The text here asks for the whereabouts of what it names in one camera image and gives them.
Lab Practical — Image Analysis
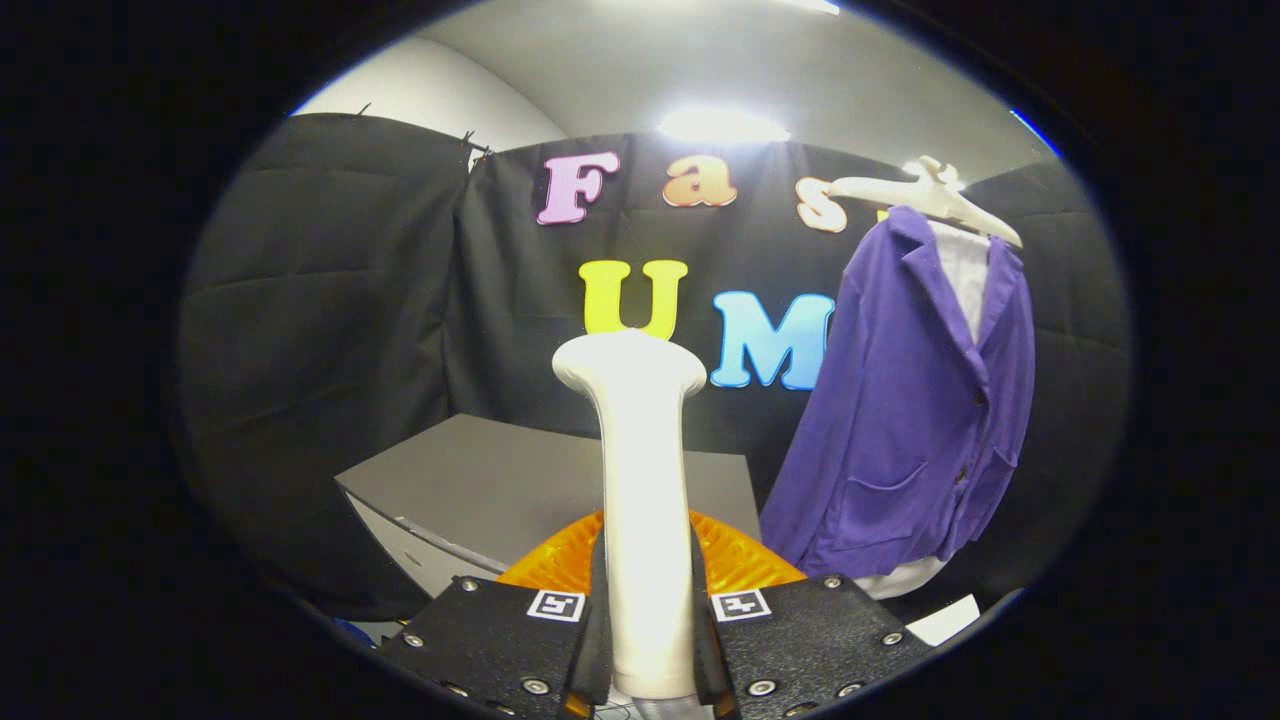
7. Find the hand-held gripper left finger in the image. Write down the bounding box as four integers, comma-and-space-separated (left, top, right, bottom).
380, 511, 614, 720

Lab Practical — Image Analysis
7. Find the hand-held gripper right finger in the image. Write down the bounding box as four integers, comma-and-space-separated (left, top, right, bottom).
688, 511, 933, 720

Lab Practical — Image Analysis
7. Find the white garment steamer head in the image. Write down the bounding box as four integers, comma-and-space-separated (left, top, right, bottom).
552, 330, 708, 701

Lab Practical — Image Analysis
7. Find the purple jacket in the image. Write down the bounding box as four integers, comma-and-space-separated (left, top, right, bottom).
760, 205, 1037, 581

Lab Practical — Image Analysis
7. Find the white shirt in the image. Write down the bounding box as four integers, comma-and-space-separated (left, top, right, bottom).
855, 222, 993, 601

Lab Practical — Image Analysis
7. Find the white clothes hanger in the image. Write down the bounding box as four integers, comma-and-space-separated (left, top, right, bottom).
827, 155, 1025, 249

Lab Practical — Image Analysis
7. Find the grey cabinet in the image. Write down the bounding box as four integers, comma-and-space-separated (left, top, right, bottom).
335, 413, 763, 601

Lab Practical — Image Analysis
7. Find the white paper sheet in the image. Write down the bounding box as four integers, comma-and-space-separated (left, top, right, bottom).
905, 594, 983, 647

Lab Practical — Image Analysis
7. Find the black backdrop cloth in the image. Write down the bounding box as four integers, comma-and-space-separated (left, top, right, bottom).
175, 112, 1133, 626

